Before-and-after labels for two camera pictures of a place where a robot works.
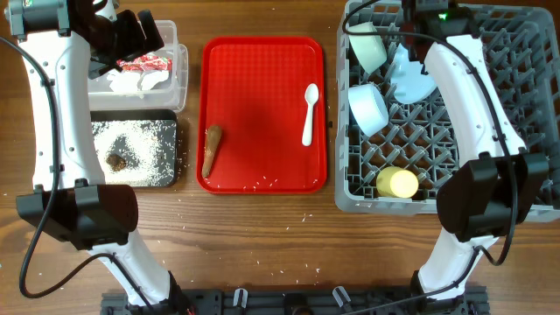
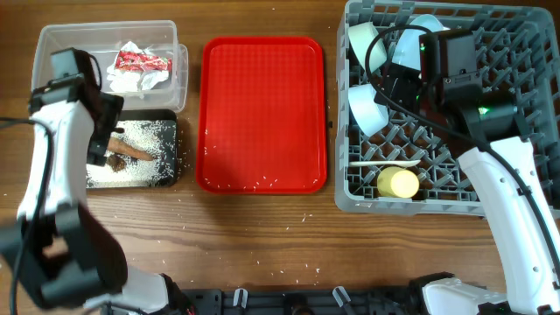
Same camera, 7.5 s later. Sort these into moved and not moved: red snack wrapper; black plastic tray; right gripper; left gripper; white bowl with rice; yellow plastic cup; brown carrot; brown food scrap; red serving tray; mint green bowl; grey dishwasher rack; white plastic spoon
Moved: right gripper; white plastic spoon; brown carrot; left gripper
Not moved: brown food scrap; black plastic tray; mint green bowl; yellow plastic cup; red serving tray; white bowl with rice; grey dishwasher rack; red snack wrapper
